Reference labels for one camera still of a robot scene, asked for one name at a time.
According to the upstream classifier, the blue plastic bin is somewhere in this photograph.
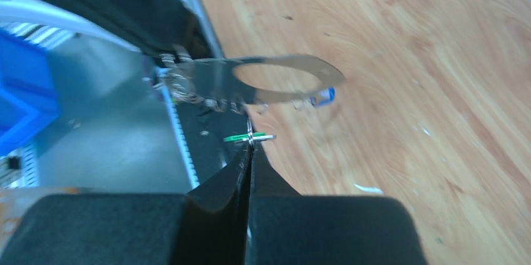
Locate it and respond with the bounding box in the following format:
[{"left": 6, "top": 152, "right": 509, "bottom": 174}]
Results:
[{"left": 1, "top": 29, "right": 60, "bottom": 156}]

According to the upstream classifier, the white slotted cable duct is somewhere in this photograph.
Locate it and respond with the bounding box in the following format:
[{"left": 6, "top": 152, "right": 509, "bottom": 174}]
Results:
[{"left": 157, "top": 69, "right": 200, "bottom": 189}]

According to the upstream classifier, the orange drink bottle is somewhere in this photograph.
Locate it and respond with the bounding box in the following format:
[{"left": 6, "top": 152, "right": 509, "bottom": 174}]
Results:
[{"left": 1, "top": 186, "right": 84, "bottom": 253}]

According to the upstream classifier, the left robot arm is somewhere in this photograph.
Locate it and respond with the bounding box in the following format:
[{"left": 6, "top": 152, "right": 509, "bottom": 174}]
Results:
[{"left": 1, "top": 0, "right": 214, "bottom": 59}]

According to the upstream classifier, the key with blue tag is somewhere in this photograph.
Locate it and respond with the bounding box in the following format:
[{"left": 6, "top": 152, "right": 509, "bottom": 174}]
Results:
[{"left": 309, "top": 87, "right": 336, "bottom": 108}]

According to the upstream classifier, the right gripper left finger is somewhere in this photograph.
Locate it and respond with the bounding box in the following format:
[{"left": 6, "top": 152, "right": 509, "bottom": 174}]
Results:
[{"left": 1, "top": 144, "right": 253, "bottom": 264}]

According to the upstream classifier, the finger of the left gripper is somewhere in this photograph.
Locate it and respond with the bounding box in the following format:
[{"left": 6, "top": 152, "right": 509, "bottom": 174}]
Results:
[{"left": 83, "top": 0, "right": 214, "bottom": 69}]

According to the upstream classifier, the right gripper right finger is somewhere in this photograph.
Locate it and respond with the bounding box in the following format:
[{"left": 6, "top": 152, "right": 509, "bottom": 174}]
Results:
[{"left": 247, "top": 145, "right": 427, "bottom": 264}]

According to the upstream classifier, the key with green tag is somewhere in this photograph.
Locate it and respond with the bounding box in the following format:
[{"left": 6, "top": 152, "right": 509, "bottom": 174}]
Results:
[{"left": 223, "top": 121, "right": 276, "bottom": 145}]

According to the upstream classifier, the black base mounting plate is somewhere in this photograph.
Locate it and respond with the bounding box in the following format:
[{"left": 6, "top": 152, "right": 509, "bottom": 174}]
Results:
[{"left": 175, "top": 103, "right": 248, "bottom": 184}]

